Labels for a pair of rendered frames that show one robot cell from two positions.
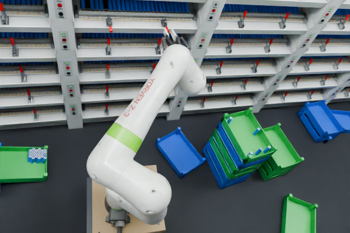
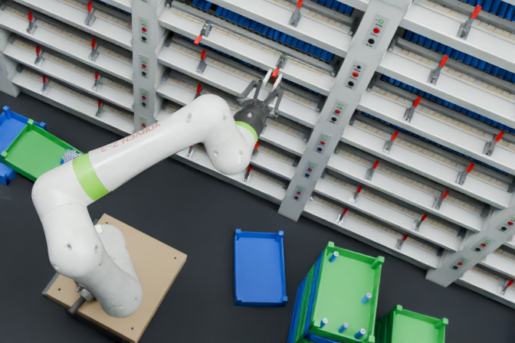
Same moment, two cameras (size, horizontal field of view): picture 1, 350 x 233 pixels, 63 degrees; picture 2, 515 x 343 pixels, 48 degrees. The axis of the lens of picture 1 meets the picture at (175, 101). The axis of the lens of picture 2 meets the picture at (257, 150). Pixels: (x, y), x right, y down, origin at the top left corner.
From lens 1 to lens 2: 77 cm
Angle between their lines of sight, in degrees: 22
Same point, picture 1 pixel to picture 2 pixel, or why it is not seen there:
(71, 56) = (149, 53)
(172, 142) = (261, 248)
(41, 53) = (119, 34)
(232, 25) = (393, 109)
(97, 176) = (34, 197)
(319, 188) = not seen: outside the picture
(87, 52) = (173, 57)
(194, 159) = (274, 292)
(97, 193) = not seen: hidden behind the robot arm
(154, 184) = (74, 240)
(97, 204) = not seen: hidden behind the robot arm
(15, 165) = (43, 159)
